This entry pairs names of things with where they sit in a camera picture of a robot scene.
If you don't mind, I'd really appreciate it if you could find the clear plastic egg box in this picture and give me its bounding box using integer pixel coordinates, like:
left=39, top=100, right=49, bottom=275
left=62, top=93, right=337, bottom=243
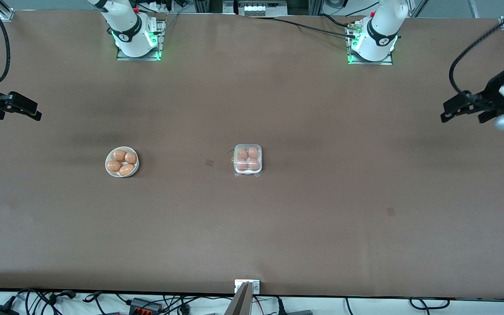
left=233, top=144, right=264, bottom=178

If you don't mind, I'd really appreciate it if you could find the white round bowl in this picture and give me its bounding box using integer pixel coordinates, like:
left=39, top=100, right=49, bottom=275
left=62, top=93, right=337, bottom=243
left=105, top=146, right=140, bottom=178

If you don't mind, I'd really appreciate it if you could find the white power strip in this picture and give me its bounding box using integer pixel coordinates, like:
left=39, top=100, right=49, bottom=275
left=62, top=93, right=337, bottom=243
left=237, top=0, right=288, bottom=16

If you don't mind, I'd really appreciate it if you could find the black orange connector block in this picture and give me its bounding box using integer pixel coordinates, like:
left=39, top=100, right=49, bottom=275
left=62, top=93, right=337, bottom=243
left=129, top=297, right=163, bottom=315

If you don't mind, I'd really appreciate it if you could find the grey metal beam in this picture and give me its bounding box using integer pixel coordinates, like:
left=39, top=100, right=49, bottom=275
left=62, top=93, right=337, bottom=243
left=224, top=282, right=252, bottom=315

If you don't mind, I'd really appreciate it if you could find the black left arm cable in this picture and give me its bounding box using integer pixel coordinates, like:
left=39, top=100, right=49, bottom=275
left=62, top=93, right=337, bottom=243
left=448, top=17, right=504, bottom=98

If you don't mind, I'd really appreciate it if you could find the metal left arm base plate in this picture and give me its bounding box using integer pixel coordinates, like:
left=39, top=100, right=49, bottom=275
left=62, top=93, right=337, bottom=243
left=347, top=22, right=394, bottom=66

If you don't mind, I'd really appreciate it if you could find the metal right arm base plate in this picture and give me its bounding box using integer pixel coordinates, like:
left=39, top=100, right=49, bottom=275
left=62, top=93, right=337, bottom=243
left=116, top=20, right=162, bottom=61

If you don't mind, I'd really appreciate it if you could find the short black table cable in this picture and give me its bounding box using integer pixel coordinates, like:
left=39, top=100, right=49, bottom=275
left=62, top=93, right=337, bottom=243
left=319, top=13, right=355, bottom=28

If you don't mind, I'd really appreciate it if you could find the thin grey cable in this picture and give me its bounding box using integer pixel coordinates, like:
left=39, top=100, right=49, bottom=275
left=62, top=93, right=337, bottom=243
left=164, top=12, right=181, bottom=35

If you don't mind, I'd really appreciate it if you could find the long black table cable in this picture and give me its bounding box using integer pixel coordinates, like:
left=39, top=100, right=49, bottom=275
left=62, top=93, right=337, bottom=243
left=251, top=16, right=357, bottom=38

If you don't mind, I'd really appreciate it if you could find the black looped floor cable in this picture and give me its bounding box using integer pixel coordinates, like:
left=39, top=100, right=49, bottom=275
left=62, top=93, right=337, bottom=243
left=409, top=297, right=450, bottom=312

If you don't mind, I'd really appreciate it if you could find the silver mounting bracket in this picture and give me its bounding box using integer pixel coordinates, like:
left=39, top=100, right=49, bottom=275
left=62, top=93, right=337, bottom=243
left=234, top=279, right=260, bottom=294

